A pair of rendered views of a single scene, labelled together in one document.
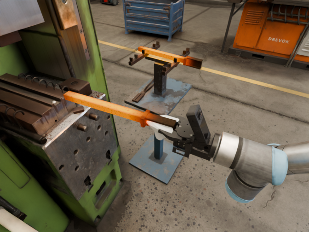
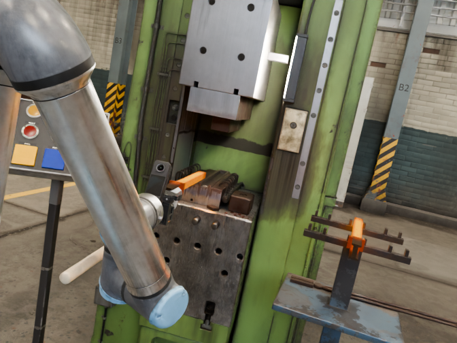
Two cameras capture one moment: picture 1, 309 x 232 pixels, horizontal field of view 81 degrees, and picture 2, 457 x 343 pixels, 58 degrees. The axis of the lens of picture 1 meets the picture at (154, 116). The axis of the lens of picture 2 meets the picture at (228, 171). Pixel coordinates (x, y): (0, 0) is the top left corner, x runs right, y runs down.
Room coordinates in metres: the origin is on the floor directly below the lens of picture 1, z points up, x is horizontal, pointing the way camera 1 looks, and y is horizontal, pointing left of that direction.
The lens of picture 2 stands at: (0.23, -1.18, 1.34)
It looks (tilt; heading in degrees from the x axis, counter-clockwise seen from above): 10 degrees down; 75
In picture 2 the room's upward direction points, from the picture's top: 11 degrees clockwise
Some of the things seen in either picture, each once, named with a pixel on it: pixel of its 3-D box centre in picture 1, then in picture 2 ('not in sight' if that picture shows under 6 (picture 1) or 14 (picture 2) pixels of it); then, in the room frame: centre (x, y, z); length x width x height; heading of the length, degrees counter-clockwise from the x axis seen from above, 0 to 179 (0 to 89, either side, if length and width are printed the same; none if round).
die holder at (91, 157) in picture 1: (51, 132); (210, 241); (0.69, 0.58, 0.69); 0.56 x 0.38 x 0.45; 66
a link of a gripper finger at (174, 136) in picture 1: (173, 133); not in sight; (0.35, -0.05, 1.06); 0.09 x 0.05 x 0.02; 68
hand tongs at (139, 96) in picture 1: (156, 79); (374, 301); (1.17, -0.01, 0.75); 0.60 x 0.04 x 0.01; 153
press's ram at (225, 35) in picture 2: not in sight; (244, 48); (0.68, 0.57, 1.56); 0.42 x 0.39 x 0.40; 66
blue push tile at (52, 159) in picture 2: not in sight; (54, 159); (0.01, 0.43, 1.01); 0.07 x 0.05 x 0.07; 1
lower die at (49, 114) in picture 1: (20, 99); (208, 184); (0.64, 0.59, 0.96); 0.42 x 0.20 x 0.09; 66
